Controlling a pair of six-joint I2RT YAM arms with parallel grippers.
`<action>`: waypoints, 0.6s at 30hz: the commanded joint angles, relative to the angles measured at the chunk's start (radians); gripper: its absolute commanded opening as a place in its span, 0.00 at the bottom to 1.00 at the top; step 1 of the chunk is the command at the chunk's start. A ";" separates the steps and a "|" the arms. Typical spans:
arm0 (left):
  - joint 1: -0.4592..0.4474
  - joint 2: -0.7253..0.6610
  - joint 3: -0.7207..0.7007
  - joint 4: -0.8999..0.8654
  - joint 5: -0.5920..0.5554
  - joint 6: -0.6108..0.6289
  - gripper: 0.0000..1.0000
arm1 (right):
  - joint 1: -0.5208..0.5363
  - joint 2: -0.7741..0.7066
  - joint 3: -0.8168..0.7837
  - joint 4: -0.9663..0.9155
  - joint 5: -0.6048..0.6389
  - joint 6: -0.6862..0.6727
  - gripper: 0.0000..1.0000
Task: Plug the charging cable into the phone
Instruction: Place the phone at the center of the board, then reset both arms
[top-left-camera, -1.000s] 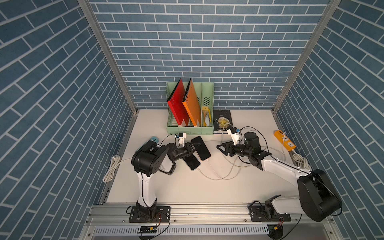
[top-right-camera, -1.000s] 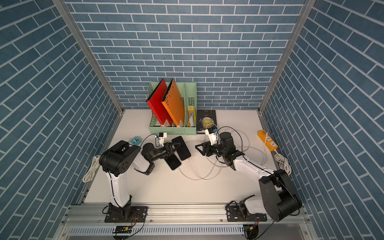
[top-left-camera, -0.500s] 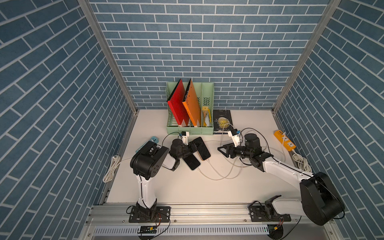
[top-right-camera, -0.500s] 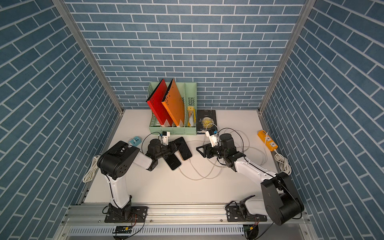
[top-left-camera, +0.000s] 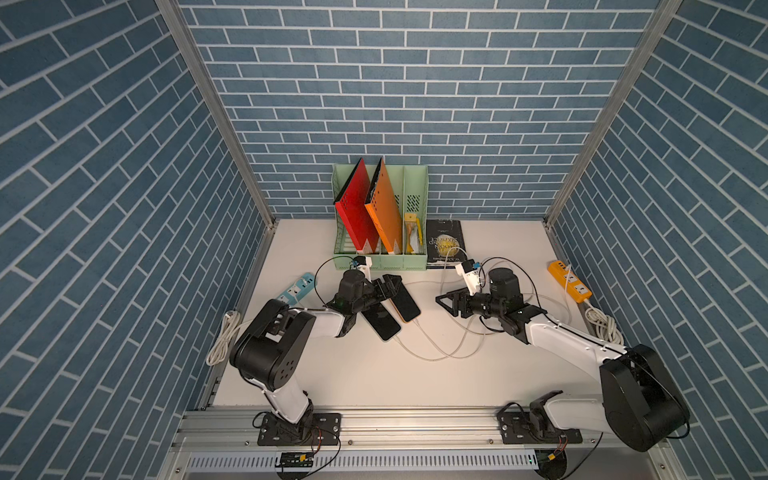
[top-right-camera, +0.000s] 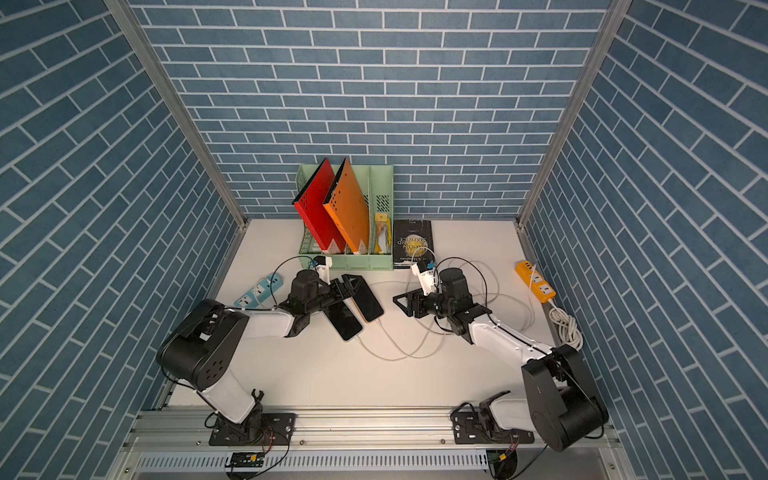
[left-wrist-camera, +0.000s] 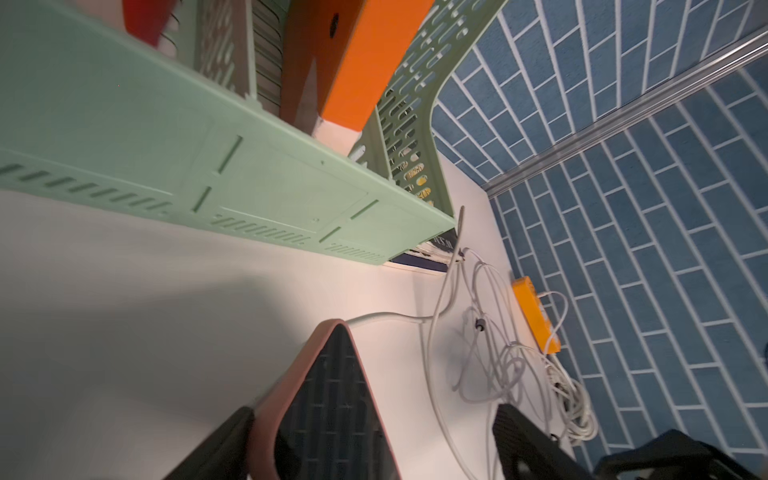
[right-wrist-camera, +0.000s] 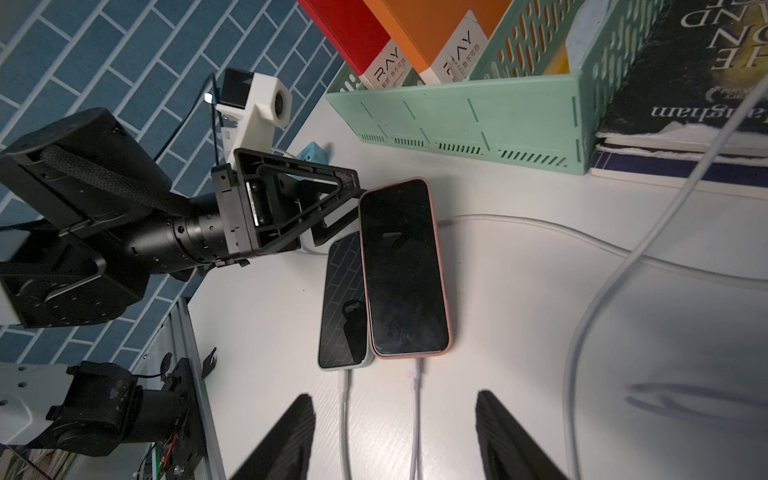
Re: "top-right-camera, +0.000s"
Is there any green plastic file organizer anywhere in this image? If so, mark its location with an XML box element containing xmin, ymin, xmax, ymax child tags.
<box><xmin>296</xmin><ymin>163</ymin><xmax>394</xmax><ymax>271</ymax></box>

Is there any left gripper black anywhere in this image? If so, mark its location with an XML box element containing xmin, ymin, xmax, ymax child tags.
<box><xmin>304</xmin><ymin>275</ymin><xmax>363</xmax><ymax>315</ymax></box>

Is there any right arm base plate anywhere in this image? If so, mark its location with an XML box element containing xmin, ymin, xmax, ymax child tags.
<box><xmin>449</xmin><ymin>409</ymin><xmax>535</xmax><ymax>445</ymax></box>

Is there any aluminium corner post right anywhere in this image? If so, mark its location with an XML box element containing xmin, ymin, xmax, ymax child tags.
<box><xmin>517</xmin><ymin>0</ymin><xmax>632</xmax><ymax>230</ymax></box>

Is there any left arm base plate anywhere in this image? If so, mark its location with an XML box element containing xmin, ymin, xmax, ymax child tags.
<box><xmin>208</xmin><ymin>412</ymin><xmax>297</xmax><ymax>447</ymax></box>

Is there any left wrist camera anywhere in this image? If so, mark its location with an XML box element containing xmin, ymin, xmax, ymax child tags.
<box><xmin>312</xmin><ymin>255</ymin><xmax>332</xmax><ymax>284</ymax></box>

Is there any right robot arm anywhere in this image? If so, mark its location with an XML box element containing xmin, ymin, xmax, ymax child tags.
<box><xmin>393</xmin><ymin>262</ymin><xmax>609</xmax><ymax>452</ymax></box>

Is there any orange power strip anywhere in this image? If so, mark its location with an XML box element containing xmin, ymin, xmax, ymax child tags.
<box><xmin>515</xmin><ymin>260</ymin><xmax>556</xmax><ymax>304</ymax></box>

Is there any aluminium front rail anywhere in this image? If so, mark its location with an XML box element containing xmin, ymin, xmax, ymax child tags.
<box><xmin>107</xmin><ymin>405</ymin><xmax>631</xmax><ymax>480</ymax></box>

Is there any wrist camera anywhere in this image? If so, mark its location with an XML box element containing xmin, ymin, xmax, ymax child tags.
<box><xmin>411</xmin><ymin>260</ymin><xmax>438</xmax><ymax>296</ymax></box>
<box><xmin>312</xmin><ymin>255</ymin><xmax>332</xmax><ymax>284</ymax></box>

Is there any aluminium corner post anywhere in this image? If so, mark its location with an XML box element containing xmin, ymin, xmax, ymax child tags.
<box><xmin>517</xmin><ymin>0</ymin><xmax>632</xmax><ymax>230</ymax></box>
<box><xmin>104</xmin><ymin>0</ymin><xmax>248</xmax><ymax>229</ymax></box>

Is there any red folder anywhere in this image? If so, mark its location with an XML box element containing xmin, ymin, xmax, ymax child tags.
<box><xmin>293</xmin><ymin>159</ymin><xmax>346</xmax><ymax>254</ymax></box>

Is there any black control board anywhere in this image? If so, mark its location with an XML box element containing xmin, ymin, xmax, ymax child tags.
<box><xmin>225</xmin><ymin>452</ymin><xmax>265</xmax><ymax>470</ymax></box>

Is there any aluminium corner post left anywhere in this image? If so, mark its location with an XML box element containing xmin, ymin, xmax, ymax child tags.
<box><xmin>104</xmin><ymin>0</ymin><xmax>248</xmax><ymax>229</ymax></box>

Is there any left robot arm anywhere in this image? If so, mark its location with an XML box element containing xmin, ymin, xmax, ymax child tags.
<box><xmin>156</xmin><ymin>269</ymin><xmax>366</xmax><ymax>425</ymax></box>

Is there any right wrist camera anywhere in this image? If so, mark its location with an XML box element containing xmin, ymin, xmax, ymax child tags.
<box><xmin>411</xmin><ymin>260</ymin><xmax>438</xmax><ymax>296</ymax></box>

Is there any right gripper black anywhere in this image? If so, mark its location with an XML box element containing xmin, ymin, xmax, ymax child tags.
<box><xmin>394</xmin><ymin>286</ymin><xmax>454</xmax><ymax>318</ymax></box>

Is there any orange folder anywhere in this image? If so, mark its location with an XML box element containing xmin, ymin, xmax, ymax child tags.
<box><xmin>323</xmin><ymin>159</ymin><xmax>370</xmax><ymax>255</ymax></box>

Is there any black paperback book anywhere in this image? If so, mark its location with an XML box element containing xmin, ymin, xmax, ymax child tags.
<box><xmin>393</xmin><ymin>219</ymin><xmax>435</xmax><ymax>269</ymax></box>

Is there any teal power strip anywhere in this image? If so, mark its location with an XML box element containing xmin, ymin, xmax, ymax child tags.
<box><xmin>234</xmin><ymin>273</ymin><xmax>284</xmax><ymax>310</ymax></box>

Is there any pink case phone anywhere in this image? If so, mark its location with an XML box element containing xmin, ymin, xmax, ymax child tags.
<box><xmin>344</xmin><ymin>275</ymin><xmax>384</xmax><ymax>322</ymax></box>

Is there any orange strip white cord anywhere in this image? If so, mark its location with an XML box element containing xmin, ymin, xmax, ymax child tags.
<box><xmin>547</xmin><ymin>299</ymin><xmax>585</xmax><ymax>352</ymax></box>

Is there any white case phone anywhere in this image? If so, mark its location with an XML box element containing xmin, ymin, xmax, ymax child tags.
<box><xmin>323</xmin><ymin>302</ymin><xmax>363</xmax><ymax>341</ymax></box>

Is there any yellow small booklet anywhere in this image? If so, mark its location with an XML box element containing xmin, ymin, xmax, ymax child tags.
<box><xmin>374</xmin><ymin>212</ymin><xmax>391</xmax><ymax>255</ymax></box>

